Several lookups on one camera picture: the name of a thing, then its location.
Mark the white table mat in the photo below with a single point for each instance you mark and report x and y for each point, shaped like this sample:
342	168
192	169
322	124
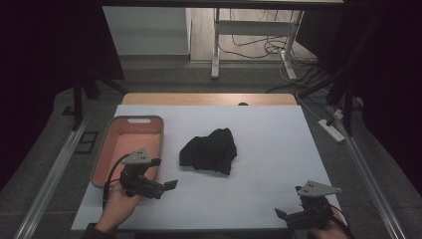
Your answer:
265	149

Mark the pink basket with grey rim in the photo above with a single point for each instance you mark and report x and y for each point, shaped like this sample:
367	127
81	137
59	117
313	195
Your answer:
126	139

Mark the aluminium rail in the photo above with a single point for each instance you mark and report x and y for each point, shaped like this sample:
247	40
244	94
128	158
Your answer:
371	186
49	182

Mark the white cabinet panel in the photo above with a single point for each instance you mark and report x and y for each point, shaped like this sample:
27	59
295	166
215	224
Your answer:
146	31

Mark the person's right hand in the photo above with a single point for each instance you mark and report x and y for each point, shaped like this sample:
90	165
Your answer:
328	233

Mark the person's left hand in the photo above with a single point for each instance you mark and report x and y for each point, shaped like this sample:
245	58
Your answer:
116	207

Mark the dark cloth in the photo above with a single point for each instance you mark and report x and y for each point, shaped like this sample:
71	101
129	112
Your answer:
209	152

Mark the white power strip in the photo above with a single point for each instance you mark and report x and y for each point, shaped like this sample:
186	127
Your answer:
331	130

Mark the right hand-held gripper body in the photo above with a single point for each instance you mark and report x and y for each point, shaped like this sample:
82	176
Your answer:
316	190

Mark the white desk frame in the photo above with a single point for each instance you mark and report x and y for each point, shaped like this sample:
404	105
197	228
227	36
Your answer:
255	27

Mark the black metal stand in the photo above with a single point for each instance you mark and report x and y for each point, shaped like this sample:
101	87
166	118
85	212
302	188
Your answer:
78	103
346	99

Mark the dark curtain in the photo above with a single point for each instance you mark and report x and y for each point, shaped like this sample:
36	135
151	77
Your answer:
40	66
391	83

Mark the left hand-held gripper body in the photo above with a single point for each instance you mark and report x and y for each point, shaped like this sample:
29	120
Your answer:
136	157

